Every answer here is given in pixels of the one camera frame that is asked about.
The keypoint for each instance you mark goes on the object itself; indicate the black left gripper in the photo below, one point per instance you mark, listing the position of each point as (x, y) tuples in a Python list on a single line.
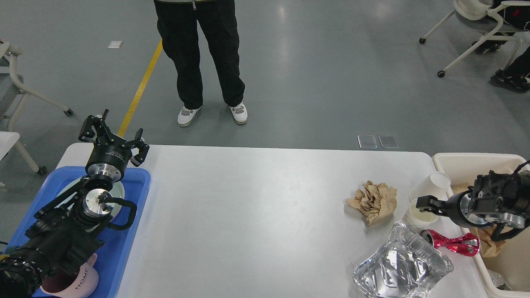
[(107, 159)]

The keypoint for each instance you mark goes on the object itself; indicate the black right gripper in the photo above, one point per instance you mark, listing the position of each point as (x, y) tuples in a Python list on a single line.
[(456, 208)]

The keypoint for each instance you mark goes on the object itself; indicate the white paper cup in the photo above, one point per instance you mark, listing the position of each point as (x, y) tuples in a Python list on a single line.
[(436, 184), (416, 219)]

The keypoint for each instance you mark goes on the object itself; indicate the brown paper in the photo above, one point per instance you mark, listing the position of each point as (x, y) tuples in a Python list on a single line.
[(376, 201)]

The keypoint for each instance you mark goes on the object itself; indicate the light green plate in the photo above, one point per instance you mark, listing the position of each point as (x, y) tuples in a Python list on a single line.
[(117, 191)]

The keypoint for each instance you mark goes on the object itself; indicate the crushed red soda can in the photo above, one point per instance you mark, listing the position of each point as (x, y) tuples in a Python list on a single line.
[(466, 245)]

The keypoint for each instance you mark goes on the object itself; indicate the aluminium foil tray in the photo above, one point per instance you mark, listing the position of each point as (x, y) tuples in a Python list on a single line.
[(405, 266)]

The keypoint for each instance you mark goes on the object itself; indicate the brown paper bag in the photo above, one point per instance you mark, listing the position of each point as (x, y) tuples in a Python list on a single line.
[(488, 248)]

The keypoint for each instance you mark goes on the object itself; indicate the pink mug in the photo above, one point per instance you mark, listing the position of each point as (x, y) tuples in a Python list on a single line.
[(76, 285)]

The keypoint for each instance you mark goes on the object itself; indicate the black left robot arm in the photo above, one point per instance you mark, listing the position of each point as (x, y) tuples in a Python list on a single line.
[(66, 230)]

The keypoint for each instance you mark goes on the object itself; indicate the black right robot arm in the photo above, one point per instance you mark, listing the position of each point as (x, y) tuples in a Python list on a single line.
[(499, 200)]

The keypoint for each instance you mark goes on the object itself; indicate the right floor socket plate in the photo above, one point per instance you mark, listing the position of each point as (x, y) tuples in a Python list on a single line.
[(388, 141)]

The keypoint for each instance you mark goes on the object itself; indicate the floor socket plate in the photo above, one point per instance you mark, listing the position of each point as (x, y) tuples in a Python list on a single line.
[(367, 141), (388, 141)]

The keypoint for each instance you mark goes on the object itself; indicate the left floor socket plate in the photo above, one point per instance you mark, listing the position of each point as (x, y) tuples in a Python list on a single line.
[(367, 141)]

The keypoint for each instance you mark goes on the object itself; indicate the beige plastic bin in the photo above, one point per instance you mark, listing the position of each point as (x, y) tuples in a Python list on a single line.
[(513, 261)]

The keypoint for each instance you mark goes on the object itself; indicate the white chair left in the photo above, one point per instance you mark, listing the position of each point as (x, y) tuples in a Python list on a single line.
[(12, 85)]

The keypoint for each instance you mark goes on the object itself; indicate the white office chair right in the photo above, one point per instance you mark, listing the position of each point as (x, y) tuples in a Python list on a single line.
[(479, 16)]

